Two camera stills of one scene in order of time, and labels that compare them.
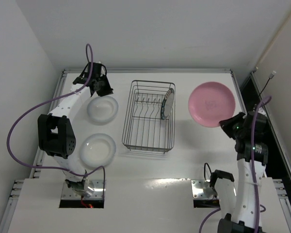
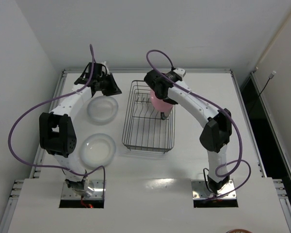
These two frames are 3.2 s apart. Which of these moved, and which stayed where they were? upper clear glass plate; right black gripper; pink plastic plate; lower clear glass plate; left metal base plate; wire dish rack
Moved: right black gripper; pink plastic plate
Stayed: left metal base plate; wire dish rack; lower clear glass plate; upper clear glass plate
